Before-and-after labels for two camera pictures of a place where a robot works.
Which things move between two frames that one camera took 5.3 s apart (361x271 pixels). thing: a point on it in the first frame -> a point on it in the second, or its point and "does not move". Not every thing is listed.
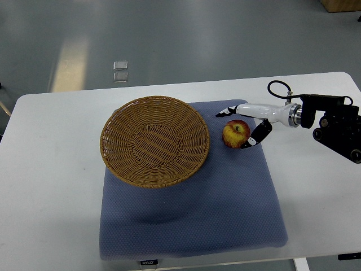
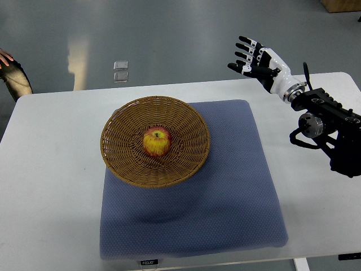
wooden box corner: x=341 y=5 does not move
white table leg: x=301 y=264 does not move
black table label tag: x=150 y=262 does not move
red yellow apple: x=234 y=133 -> x=157 y=141
